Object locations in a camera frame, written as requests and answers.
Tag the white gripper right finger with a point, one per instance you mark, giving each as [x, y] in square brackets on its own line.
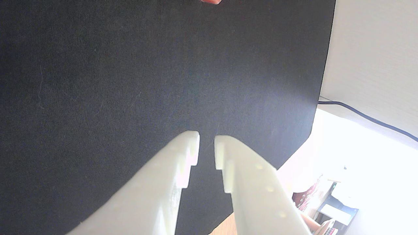
[258, 195]

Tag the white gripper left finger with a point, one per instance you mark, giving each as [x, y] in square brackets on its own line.
[147, 195]

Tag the reddish brown block toy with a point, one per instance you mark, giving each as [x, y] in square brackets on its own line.
[211, 1]

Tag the person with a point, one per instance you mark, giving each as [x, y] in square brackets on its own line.
[305, 197]

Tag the dark furniture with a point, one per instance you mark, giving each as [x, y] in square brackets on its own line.
[343, 209]

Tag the black cloth desk mat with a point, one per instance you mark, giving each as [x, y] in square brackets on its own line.
[130, 71]

